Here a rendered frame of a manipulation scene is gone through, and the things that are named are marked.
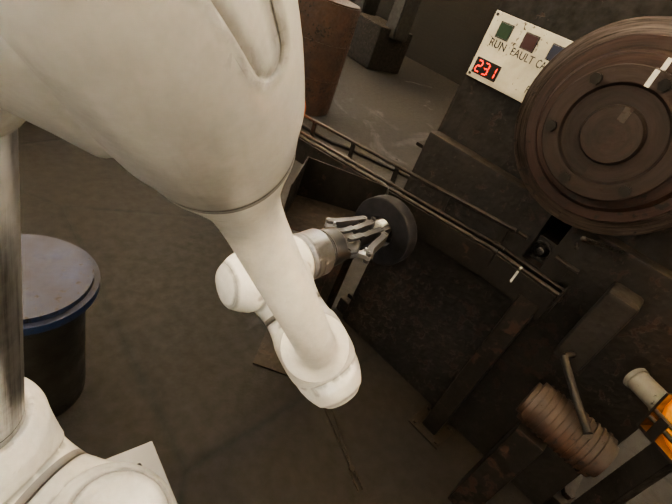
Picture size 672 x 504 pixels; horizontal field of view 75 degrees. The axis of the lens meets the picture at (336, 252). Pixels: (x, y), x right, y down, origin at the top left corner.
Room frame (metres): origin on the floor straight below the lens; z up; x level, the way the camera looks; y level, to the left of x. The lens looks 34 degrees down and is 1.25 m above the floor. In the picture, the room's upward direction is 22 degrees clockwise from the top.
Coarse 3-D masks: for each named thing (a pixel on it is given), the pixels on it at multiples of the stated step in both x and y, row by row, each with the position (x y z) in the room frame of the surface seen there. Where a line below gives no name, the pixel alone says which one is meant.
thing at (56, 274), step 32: (32, 256) 0.72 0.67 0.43; (64, 256) 0.76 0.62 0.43; (32, 288) 0.64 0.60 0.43; (64, 288) 0.67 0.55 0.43; (96, 288) 0.72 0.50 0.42; (32, 320) 0.57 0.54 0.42; (64, 320) 0.61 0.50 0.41; (32, 352) 0.58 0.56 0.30; (64, 352) 0.63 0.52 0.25; (64, 384) 0.63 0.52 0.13
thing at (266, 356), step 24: (312, 168) 1.22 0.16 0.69; (336, 168) 1.23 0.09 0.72; (312, 192) 1.23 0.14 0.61; (336, 192) 1.23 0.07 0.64; (360, 192) 1.23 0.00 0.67; (384, 192) 1.24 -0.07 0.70; (288, 216) 1.08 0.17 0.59; (312, 216) 1.12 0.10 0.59; (336, 216) 1.17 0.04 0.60; (264, 336) 1.16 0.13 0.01; (264, 360) 1.05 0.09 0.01
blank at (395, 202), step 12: (360, 204) 0.88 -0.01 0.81; (372, 204) 0.86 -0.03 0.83; (384, 204) 0.84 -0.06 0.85; (396, 204) 0.83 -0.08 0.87; (372, 216) 0.85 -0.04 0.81; (384, 216) 0.84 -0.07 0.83; (396, 216) 0.82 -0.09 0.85; (408, 216) 0.83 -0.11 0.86; (396, 228) 0.82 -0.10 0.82; (408, 228) 0.81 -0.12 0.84; (396, 240) 0.81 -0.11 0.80; (408, 240) 0.80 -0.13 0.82; (384, 252) 0.82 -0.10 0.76; (396, 252) 0.81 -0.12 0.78; (408, 252) 0.81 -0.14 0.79; (384, 264) 0.82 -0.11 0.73
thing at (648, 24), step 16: (656, 16) 1.13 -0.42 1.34; (592, 32) 1.18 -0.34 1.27; (608, 32) 1.17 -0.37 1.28; (624, 32) 1.15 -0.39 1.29; (640, 32) 1.14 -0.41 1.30; (656, 32) 1.12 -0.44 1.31; (576, 48) 1.19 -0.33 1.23; (560, 64) 1.20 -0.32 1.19; (544, 80) 1.20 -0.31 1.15; (528, 96) 1.21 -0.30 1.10; (528, 112) 1.20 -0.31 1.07; (528, 176) 1.15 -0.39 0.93; (544, 208) 1.11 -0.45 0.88; (560, 208) 1.10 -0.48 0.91; (576, 224) 1.07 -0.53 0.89; (592, 224) 1.05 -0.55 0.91; (608, 224) 1.04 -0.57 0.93; (624, 224) 1.03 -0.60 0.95; (640, 224) 1.01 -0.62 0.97; (656, 224) 1.00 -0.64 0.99
